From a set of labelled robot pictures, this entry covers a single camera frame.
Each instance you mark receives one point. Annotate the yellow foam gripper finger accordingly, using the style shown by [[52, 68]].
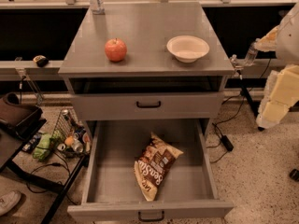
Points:
[[267, 42], [281, 92]]

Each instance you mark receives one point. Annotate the brown sea salt chip bag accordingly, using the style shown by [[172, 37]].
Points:
[[153, 165]]

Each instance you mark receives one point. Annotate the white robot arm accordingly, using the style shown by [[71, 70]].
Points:
[[287, 49]]

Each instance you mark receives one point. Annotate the closed grey upper drawer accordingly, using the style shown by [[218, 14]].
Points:
[[147, 106]]

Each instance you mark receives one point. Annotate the grey drawer cabinet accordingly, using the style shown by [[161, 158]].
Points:
[[148, 66]]

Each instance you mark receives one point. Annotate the open grey bottom drawer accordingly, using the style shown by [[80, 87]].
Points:
[[111, 192]]

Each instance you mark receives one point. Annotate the green chip bag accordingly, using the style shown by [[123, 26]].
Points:
[[42, 150]]

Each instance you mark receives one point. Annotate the brown bag on table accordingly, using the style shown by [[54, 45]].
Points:
[[15, 118]]

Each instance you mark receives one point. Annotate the clear plastic water bottle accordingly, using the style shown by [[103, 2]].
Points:
[[251, 54]]

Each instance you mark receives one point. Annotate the black stand leg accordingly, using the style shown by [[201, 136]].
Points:
[[245, 92]]

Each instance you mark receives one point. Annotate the black power adapter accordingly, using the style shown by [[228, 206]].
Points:
[[227, 143]]

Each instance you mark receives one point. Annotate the white paper bowl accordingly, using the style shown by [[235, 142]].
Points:
[[187, 48]]

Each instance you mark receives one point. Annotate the black object on floor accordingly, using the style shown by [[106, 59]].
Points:
[[294, 175]]

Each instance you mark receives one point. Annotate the red apple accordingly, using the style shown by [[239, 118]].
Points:
[[115, 50]]

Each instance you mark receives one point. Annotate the black tape measure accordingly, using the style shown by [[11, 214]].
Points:
[[41, 61]]

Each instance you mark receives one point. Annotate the white shoe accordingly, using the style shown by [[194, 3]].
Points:
[[8, 201]]

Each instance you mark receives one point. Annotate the wire basket with cans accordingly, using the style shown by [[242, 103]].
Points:
[[69, 137]]

